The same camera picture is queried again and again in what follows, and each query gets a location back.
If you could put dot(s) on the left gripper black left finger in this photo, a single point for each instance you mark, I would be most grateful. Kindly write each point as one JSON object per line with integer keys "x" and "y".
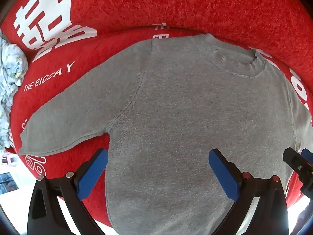
{"x": 45, "y": 215}

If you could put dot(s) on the red printed bed blanket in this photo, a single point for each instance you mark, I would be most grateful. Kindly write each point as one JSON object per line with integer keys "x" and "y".
{"x": 68, "y": 97}

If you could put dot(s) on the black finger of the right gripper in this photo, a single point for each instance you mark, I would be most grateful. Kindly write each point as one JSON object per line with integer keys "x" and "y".
{"x": 307, "y": 155}
{"x": 301, "y": 167}

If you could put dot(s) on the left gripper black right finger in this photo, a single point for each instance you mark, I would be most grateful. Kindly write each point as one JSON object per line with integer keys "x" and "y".
{"x": 271, "y": 214}

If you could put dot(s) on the dark tablet on floor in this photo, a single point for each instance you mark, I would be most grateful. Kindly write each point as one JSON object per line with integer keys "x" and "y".
{"x": 7, "y": 183}

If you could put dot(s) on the floral white blue bedding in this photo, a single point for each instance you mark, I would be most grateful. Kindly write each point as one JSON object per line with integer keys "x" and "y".
{"x": 14, "y": 66}

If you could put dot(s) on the grey knit sweater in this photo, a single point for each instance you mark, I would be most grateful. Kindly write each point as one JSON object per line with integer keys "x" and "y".
{"x": 185, "y": 117}

